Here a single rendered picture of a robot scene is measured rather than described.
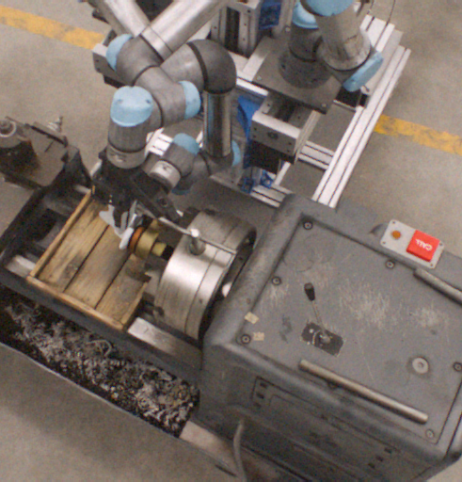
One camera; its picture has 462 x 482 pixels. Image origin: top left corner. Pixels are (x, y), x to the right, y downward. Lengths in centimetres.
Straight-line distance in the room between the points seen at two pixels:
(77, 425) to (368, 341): 149
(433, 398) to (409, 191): 182
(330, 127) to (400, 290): 158
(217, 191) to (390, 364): 151
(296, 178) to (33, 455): 144
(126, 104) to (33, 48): 234
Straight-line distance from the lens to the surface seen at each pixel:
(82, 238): 219
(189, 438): 234
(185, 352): 206
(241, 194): 303
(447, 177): 349
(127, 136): 149
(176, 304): 179
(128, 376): 234
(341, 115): 329
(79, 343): 241
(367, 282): 175
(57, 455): 292
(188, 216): 186
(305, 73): 209
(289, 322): 169
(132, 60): 160
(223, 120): 201
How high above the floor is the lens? 282
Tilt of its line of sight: 64 degrees down
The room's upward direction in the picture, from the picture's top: 6 degrees clockwise
